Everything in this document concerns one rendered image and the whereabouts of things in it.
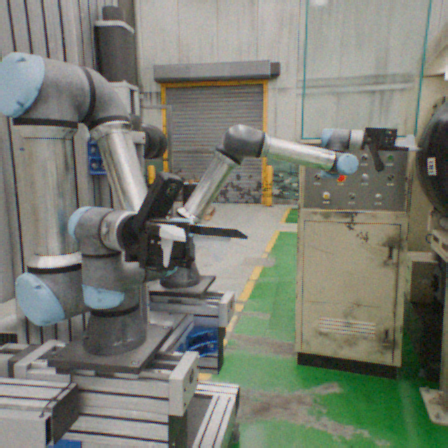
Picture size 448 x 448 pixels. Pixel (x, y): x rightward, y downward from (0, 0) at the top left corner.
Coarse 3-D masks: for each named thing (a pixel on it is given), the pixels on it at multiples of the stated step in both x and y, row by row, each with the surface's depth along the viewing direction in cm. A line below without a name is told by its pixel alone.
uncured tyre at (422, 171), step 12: (444, 108) 145; (432, 120) 153; (444, 120) 142; (432, 132) 146; (444, 132) 141; (420, 144) 159; (432, 144) 145; (444, 144) 141; (420, 156) 155; (432, 156) 145; (444, 156) 142; (420, 168) 156; (444, 168) 142; (420, 180) 161; (432, 180) 146; (444, 180) 143; (432, 192) 149; (444, 192) 144; (444, 204) 147
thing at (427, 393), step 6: (420, 390) 210; (426, 390) 209; (432, 390) 211; (438, 390) 211; (426, 396) 205; (432, 396) 206; (426, 402) 201; (426, 408) 197; (432, 408) 196; (438, 408) 196; (432, 414) 192; (438, 414) 189; (444, 414) 192; (432, 420) 188; (438, 420) 188; (444, 420) 188
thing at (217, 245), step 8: (200, 232) 67; (208, 232) 67; (216, 232) 67; (224, 232) 67; (232, 232) 67; (240, 232) 66; (200, 240) 68; (208, 240) 68; (216, 240) 68; (224, 240) 68; (208, 248) 68; (216, 248) 68; (224, 248) 68; (216, 256) 68
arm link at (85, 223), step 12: (72, 216) 78; (84, 216) 76; (96, 216) 74; (72, 228) 77; (84, 228) 75; (96, 228) 73; (84, 240) 75; (96, 240) 74; (84, 252) 76; (96, 252) 75; (108, 252) 76
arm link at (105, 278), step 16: (96, 256) 75; (112, 256) 77; (96, 272) 76; (112, 272) 77; (128, 272) 80; (144, 272) 83; (96, 288) 76; (112, 288) 78; (128, 288) 83; (96, 304) 77; (112, 304) 78
